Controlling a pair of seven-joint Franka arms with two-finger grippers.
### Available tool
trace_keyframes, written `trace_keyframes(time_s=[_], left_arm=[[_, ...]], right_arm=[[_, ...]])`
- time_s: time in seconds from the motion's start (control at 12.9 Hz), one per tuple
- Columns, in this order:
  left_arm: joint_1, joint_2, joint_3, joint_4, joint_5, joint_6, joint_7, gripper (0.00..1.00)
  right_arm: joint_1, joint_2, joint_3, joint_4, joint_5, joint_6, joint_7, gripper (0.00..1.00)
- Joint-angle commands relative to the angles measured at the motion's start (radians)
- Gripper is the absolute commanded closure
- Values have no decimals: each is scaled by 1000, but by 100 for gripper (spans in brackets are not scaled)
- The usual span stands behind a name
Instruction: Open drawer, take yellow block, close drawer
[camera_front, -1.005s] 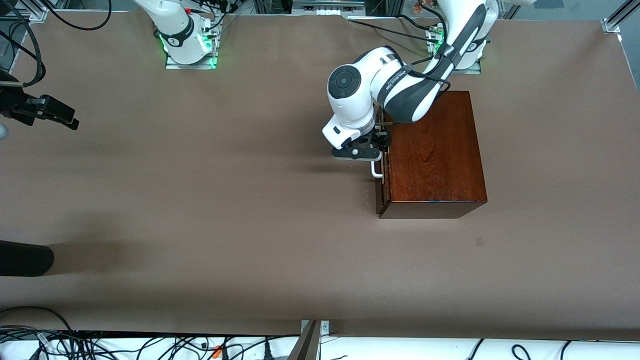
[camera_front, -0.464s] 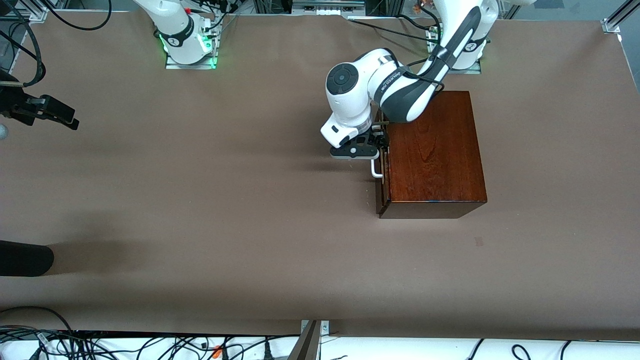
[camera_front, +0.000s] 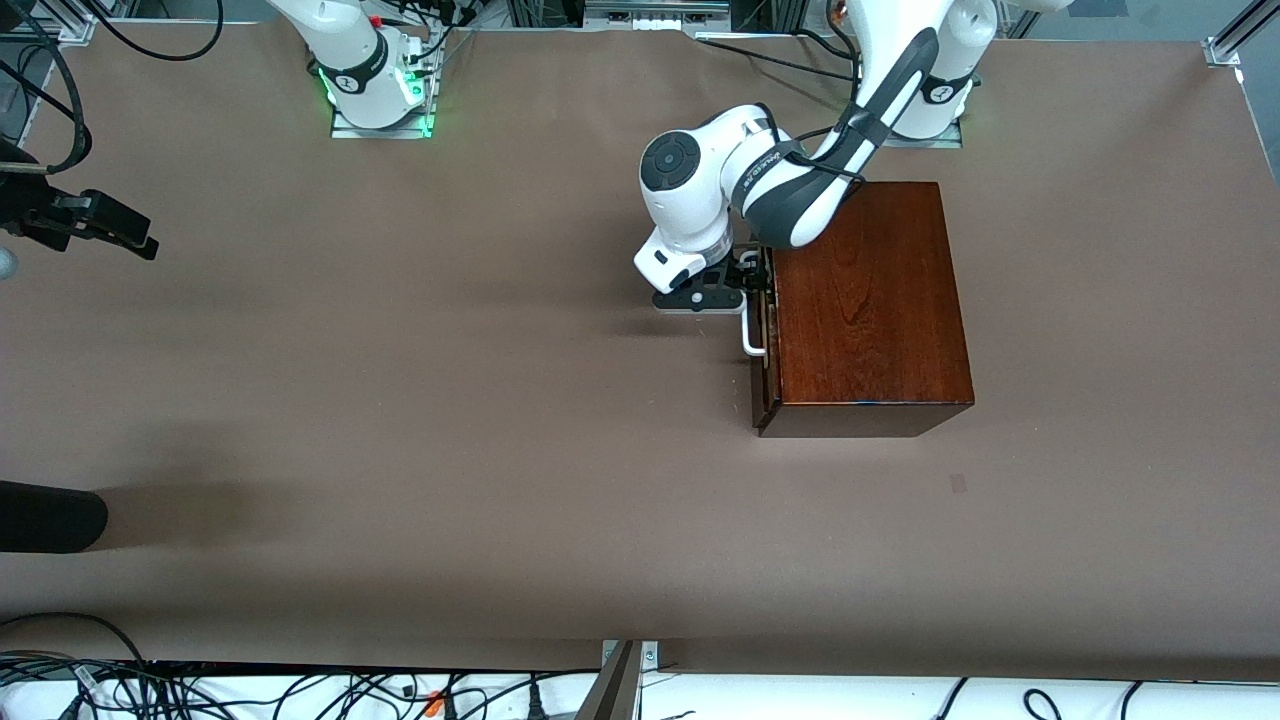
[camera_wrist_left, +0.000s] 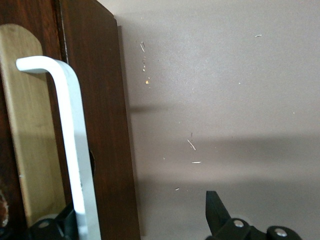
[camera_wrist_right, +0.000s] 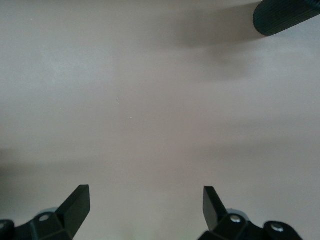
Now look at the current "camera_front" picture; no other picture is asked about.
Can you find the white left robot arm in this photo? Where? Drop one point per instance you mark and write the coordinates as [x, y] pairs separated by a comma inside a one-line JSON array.
[[690, 200]]

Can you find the aluminium frame corner bracket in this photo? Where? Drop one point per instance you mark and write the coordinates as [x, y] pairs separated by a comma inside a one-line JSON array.
[[1222, 50]]

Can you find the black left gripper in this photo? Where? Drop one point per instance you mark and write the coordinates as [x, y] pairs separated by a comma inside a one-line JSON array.
[[741, 272]]

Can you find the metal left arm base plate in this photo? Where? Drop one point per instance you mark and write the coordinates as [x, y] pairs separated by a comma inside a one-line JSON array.
[[950, 140]]

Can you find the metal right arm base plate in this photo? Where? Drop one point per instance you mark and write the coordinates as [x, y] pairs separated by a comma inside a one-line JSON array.
[[345, 131]]

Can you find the dark brown wooden cabinet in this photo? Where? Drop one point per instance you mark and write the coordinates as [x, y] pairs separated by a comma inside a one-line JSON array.
[[870, 300]]

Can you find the aluminium profile post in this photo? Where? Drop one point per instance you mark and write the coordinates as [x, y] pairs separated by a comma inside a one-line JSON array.
[[615, 690]]

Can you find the white power strip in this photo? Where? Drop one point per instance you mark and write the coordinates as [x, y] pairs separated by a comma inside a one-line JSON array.
[[655, 14]]

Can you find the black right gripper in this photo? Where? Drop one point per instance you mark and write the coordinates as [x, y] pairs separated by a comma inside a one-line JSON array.
[[28, 212]]

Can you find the aluminium frame rail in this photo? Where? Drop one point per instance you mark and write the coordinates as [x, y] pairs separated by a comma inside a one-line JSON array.
[[75, 30]]

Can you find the black ribbed cylinder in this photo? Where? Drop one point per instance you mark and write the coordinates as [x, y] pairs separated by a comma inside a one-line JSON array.
[[50, 515]]

